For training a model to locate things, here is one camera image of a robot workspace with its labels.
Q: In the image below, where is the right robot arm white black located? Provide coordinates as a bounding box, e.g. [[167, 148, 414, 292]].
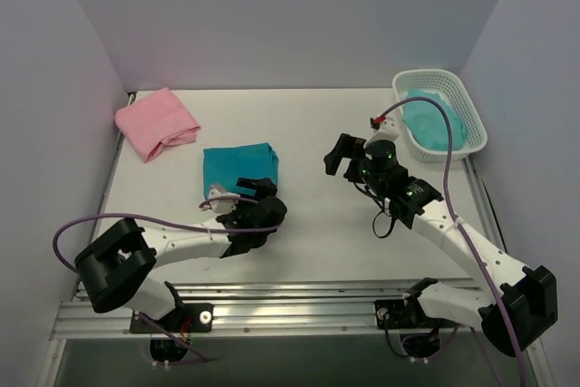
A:
[[324, 133, 558, 357]]

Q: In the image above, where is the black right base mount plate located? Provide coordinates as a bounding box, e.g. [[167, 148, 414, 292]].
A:
[[373, 298, 454, 329]]

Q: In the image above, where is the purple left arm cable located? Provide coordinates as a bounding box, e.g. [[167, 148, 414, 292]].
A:
[[53, 196, 282, 364]]

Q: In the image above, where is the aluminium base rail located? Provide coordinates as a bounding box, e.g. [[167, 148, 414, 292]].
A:
[[49, 280, 513, 341]]

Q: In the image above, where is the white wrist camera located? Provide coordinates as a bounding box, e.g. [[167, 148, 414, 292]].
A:
[[198, 184, 240, 215], [366, 115, 400, 145]]

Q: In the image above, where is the white plastic basket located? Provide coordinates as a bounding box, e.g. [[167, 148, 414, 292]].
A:
[[392, 69, 488, 163]]

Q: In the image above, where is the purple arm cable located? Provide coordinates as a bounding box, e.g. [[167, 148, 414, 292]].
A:
[[53, 196, 282, 364], [375, 96, 529, 387]]

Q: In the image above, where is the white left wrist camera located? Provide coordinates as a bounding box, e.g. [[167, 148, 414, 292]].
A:
[[198, 184, 240, 215]]

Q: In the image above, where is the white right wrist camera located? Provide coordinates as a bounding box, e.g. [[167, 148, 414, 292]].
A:
[[366, 115, 400, 145]]

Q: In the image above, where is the teal t shirt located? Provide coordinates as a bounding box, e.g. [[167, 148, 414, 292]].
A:
[[202, 142, 279, 198]]

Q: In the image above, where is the light green t shirt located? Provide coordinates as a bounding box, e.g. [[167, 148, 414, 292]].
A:
[[403, 89, 468, 151]]

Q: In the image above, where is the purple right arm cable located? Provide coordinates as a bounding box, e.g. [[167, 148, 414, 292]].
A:
[[375, 96, 529, 387]]

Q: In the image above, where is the folded pink t shirt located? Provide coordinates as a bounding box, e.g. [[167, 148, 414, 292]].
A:
[[114, 88, 200, 163]]

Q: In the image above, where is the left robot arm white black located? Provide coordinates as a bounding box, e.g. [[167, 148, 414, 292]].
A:
[[74, 178, 287, 332]]

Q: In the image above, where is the black right arm cable loop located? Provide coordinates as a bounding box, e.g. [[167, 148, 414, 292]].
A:
[[348, 178, 400, 239]]

